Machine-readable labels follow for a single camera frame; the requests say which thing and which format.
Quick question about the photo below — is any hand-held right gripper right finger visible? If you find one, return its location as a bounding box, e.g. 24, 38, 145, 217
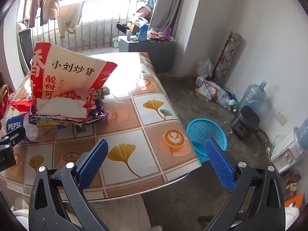
200, 138, 287, 231

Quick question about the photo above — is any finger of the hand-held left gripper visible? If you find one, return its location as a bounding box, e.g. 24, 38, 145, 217
0, 125, 26, 150

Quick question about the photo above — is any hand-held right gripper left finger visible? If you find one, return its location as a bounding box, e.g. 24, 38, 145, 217
28, 139, 113, 231

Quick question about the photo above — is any clear plastic bottle blue label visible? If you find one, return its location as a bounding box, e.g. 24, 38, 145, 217
0, 115, 39, 142

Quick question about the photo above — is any red snack packet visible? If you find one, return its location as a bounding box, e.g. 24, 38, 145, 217
10, 96, 33, 112

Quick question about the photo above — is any blue plastic basket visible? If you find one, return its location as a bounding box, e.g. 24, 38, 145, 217
186, 118, 228, 163

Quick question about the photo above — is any purple snack wrapper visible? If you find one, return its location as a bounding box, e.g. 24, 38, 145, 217
28, 99, 108, 128

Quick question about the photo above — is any red white snack bag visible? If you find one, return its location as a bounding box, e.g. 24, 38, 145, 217
30, 42, 118, 122

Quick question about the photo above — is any black rice cooker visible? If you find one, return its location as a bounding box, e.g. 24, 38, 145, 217
230, 105, 260, 139

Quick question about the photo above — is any white water dispenser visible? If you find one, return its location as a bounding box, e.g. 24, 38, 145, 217
269, 130, 305, 174

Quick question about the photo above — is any pile of wrappers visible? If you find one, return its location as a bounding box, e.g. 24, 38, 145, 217
195, 77, 239, 110

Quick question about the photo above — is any large blue water jug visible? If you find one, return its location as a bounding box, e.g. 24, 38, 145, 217
295, 118, 308, 150
238, 80, 267, 116

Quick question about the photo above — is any orange box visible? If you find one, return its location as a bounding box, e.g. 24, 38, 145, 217
284, 192, 305, 208

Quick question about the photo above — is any dark chair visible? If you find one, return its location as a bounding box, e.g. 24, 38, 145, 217
18, 28, 34, 74

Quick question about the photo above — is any white plastic bag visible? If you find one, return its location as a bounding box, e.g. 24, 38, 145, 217
195, 58, 214, 78

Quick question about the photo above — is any printed folded board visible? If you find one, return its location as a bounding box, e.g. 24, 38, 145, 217
215, 31, 246, 87

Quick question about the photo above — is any grey cabinet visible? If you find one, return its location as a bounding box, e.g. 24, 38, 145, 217
118, 36, 177, 74

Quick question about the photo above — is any beige hanging cloth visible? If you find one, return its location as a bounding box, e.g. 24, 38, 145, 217
58, 3, 83, 38

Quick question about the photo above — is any pink garment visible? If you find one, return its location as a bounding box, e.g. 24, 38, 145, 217
29, 0, 49, 28

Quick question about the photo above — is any blue detergent bottle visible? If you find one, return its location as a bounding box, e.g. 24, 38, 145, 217
138, 24, 149, 42

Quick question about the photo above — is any cardboard box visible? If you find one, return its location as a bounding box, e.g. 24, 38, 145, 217
127, 21, 142, 33

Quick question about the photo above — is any pink bundle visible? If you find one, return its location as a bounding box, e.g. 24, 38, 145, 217
137, 6, 153, 20

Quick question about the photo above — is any grey curtain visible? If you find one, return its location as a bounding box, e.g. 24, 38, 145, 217
150, 0, 190, 30

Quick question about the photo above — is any white cable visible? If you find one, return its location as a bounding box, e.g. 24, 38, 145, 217
265, 135, 282, 154

